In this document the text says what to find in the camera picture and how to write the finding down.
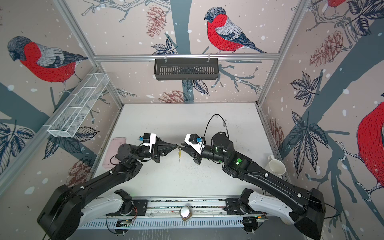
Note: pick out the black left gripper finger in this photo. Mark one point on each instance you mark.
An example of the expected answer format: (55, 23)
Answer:
(165, 150)
(164, 144)

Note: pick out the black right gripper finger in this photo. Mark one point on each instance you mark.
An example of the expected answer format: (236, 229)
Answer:
(185, 145)
(189, 150)

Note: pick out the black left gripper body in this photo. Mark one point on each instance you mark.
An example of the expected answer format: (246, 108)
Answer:
(154, 156)

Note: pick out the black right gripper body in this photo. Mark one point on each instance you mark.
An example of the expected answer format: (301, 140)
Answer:
(199, 157)

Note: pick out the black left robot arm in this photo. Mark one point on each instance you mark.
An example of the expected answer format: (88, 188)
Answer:
(70, 207)

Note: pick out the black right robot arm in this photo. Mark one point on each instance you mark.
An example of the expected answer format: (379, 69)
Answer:
(304, 209)

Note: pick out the pink rectangular tray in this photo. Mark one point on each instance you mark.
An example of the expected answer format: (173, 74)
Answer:
(110, 160)

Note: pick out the round silver knob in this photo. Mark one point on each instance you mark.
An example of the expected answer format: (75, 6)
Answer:
(185, 213)

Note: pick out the dark grey hanging shelf basket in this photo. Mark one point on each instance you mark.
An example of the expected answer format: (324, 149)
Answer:
(186, 69)

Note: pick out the white ceramic mug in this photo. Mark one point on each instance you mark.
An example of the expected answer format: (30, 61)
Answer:
(275, 167)

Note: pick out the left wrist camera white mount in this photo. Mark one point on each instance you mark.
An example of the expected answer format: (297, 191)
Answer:
(149, 140)

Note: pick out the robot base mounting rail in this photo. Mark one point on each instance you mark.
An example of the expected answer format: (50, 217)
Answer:
(179, 213)

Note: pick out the white wire mesh basket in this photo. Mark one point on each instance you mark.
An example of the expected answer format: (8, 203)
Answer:
(71, 118)

